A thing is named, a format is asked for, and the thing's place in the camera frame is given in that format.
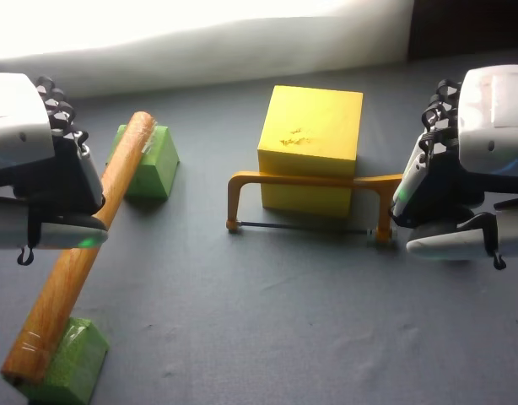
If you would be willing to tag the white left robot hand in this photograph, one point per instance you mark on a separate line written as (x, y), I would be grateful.
(18, 126)

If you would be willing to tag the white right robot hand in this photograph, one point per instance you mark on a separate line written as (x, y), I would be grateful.
(487, 126)

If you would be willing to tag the wooden dowel rod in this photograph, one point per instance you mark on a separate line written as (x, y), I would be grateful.
(73, 270)

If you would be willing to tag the yellow toy hacksaw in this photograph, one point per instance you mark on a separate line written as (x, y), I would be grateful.
(305, 181)

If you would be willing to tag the green wooden support block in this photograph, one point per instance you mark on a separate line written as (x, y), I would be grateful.
(77, 363)
(158, 169)

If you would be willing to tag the yellow wooden block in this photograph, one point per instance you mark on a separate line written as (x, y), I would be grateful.
(314, 118)

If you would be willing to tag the white backdrop board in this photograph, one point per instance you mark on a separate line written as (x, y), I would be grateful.
(200, 46)

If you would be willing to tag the grey table cloth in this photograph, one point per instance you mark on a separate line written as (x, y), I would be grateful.
(263, 316)

